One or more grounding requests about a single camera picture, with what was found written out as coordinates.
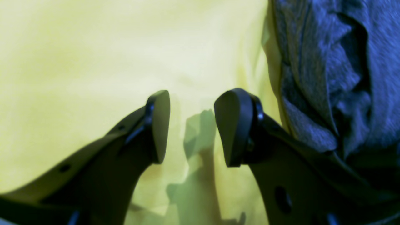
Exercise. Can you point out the grey long-sleeve shirt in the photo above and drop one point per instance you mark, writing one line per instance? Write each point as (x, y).
(340, 73)

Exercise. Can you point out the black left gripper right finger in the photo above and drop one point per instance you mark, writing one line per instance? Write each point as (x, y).
(299, 186)

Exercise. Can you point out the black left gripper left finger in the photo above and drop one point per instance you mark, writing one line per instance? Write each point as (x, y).
(95, 185)

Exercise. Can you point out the yellow table cloth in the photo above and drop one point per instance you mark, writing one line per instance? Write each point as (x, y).
(71, 69)

